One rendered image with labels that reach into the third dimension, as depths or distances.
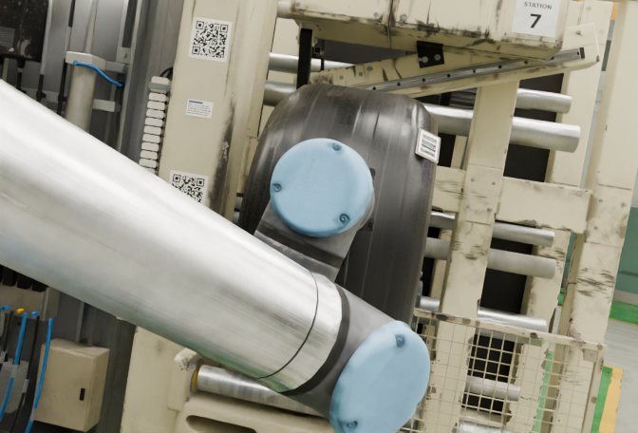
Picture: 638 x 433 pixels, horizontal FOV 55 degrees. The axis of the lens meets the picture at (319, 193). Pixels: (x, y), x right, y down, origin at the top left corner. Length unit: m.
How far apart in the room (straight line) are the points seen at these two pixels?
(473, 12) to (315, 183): 0.94
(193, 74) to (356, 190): 0.70
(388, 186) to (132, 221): 0.64
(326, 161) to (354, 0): 0.91
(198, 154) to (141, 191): 0.83
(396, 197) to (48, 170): 0.67
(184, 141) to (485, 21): 0.69
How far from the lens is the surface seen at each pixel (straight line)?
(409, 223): 0.95
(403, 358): 0.46
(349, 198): 0.55
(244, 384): 1.14
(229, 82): 1.18
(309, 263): 0.56
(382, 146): 0.98
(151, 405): 1.30
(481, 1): 1.44
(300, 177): 0.55
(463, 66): 1.55
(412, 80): 1.53
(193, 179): 1.19
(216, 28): 1.20
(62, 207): 0.34
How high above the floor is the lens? 1.32
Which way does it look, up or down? 3 degrees down
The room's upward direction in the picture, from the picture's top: 9 degrees clockwise
